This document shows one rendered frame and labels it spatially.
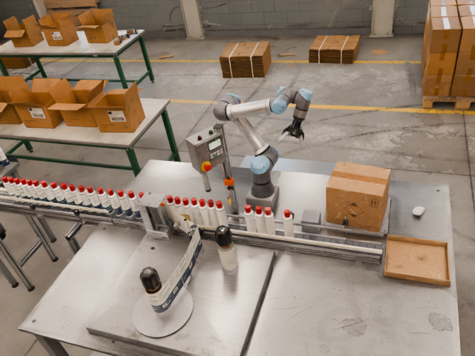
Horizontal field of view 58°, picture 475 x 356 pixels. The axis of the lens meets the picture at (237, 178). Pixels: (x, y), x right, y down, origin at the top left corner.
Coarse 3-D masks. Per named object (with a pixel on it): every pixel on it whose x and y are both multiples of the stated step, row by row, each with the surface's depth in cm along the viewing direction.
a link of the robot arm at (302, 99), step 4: (300, 92) 236; (304, 92) 235; (308, 92) 235; (296, 96) 237; (300, 96) 237; (304, 96) 235; (308, 96) 235; (296, 100) 238; (300, 100) 237; (304, 100) 236; (308, 100) 237; (296, 104) 240; (300, 104) 238; (304, 104) 237; (308, 104) 238; (296, 108) 240; (300, 108) 239; (304, 108) 238; (308, 108) 241
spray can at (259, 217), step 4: (256, 208) 231; (260, 208) 231; (256, 212) 233; (260, 212) 232; (256, 216) 233; (260, 216) 233; (256, 220) 236; (260, 220) 234; (256, 224) 239; (260, 224) 236; (264, 224) 238; (260, 228) 238; (264, 228) 239; (260, 232) 240; (264, 232) 241
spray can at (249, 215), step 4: (248, 208) 233; (244, 212) 237; (248, 212) 234; (252, 212) 236; (248, 216) 235; (252, 216) 236; (248, 220) 237; (252, 220) 238; (248, 224) 239; (252, 224) 239; (248, 228) 241; (252, 228) 241
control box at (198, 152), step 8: (208, 128) 229; (192, 136) 224; (208, 136) 222; (216, 136) 223; (192, 144) 219; (200, 144) 219; (192, 152) 224; (200, 152) 221; (208, 152) 224; (224, 152) 231; (192, 160) 230; (200, 160) 223; (208, 160) 227; (216, 160) 230; (224, 160) 234; (200, 168) 227
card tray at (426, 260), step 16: (400, 240) 232; (416, 240) 228; (432, 240) 225; (400, 256) 224; (416, 256) 222; (432, 256) 221; (448, 256) 215; (400, 272) 216; (416, 272) 215; (432, 272) 214; (448, 272) 210
